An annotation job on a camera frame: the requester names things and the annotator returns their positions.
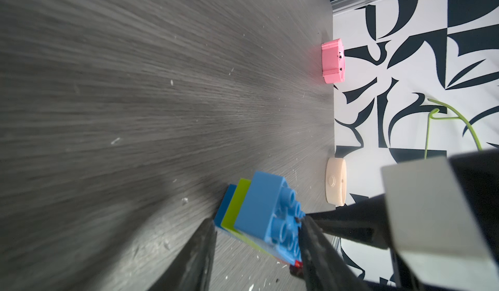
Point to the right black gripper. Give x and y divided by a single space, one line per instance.
477 174

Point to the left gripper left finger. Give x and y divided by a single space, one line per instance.
192 268

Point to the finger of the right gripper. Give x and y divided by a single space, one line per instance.
365 222

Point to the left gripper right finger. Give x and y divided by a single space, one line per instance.
323 268

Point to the red lego brick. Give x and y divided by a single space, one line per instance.
297 270

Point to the green lego brick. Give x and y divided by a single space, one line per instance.
232 213

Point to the light blue lego brick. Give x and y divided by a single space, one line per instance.
271 216

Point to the small dark blue lego brick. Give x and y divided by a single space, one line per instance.
221 212

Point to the beige round clock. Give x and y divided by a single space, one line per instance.
335 181

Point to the pink pig alarm clock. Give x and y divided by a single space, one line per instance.
333 62

